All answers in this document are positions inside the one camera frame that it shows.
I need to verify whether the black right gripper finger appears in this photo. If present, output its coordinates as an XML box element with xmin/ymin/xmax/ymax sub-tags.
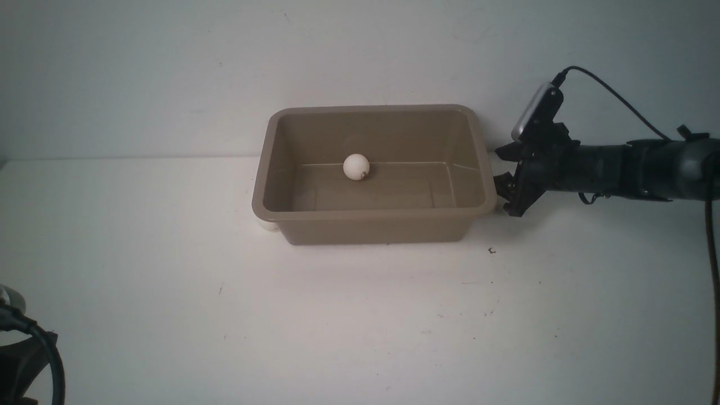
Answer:
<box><xmin>494</xmin><ymin>142</ymin><xmax>529</xmax><ymax>163</ymax></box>
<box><xmin>493</xmin><ymin>174</ymin><xmax>515</xmax><ymax>202</ymax></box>

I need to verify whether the black right camera cable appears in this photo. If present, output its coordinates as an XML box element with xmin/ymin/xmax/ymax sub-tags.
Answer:
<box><xmin>551</xmin><ymin>66</ymin><xmax>673</xmax><ymax>141</ymax></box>

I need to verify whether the tan plastic bin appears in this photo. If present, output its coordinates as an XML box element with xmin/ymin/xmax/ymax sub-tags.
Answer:
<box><xmin>252</xmin><ymin>103</ymin><xmax>497</xmax><ymax>245</ymax></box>

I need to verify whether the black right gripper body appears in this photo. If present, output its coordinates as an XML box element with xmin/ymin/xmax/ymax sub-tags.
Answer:
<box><xmin>503</xmin><ymin>87</ymin><xmax>579</xmax><ymax>217</ymax></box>

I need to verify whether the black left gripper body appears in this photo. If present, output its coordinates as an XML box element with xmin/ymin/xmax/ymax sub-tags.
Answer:
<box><xmin>1</xmin><ymin>336</ymin><xmax>59</xmax><ymax>404</ymax></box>

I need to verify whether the black left camera cable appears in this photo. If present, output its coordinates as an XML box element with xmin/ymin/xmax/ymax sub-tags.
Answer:
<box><xmin>0</xmin><ymin>301</ymin><xmax>66</xmax><ymax>405</ymax></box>

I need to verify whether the white ping-pong ball with mark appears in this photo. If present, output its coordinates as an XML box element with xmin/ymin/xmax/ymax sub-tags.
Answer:
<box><xmin>343</xmin><ymin>154</ymin><xmax>371</xmax><ymax>181</ymax></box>

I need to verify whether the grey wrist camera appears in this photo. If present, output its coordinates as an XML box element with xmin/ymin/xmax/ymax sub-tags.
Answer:
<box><xmin>511</xmin><ymin>82</ymin><xmax>555</xmax><ymax>142</ymax></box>
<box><xmin>0</xmin><ymin>285</ymin><xmax>26</xmax><ymax>314</ymax></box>

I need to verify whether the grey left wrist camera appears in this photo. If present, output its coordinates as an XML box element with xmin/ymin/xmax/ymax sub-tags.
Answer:
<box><xmin>0</xmin><ymin>285</ymin><xmax>26</xmax><ymax>314</ymax></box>

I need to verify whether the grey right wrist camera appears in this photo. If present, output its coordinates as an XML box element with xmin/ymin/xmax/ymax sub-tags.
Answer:
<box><xmin>511</xmin><ymin>82</ymin><xmax>555</xmax><ymax>142</ymax></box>

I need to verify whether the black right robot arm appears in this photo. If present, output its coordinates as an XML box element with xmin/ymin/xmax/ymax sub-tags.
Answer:
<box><xmin>494</xmin><ymin>84</ymin><xmax>718</xmax><ymax>217</ymax></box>

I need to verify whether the black camera cable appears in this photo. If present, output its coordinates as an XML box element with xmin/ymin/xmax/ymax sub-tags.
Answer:
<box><xmin>0</xmin><ymin>301</ymin><xmax>66</xmax><ymax>405</ymax></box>
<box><xmin>551</xmin><ymin>66</ymin><xmax>673</xmax><ymax>141</ymax></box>

